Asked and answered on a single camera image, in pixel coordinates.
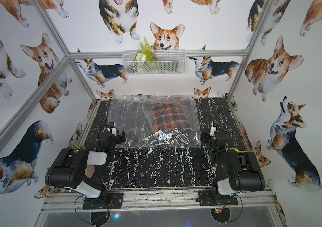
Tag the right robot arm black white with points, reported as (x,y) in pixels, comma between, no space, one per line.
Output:
(243,171)

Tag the yellow dustpan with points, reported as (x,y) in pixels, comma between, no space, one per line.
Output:
(236,150)

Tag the aluminium frame rail front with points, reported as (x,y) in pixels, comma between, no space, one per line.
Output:
(162,199)

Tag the white wire wall basket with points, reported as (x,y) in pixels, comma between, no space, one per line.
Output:
(156,63)

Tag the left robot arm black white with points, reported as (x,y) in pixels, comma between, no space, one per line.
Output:
(68,171)

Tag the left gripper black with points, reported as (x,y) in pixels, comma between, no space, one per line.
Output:
(118,136)

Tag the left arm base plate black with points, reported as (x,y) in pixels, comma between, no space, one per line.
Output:
(112,201)

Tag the green potted plant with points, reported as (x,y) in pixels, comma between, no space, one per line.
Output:
(79,147)

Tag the artificial fern with white flower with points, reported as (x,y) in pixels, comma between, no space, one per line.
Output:
(145,58)

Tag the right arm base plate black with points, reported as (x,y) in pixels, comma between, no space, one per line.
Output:
(217,198)

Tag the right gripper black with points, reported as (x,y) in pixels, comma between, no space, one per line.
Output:
(207,137)

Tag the clear plastic vacuum bag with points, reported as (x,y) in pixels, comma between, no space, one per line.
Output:
(133,115)

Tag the red plaid shirt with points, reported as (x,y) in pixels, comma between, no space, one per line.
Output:
(168,115)

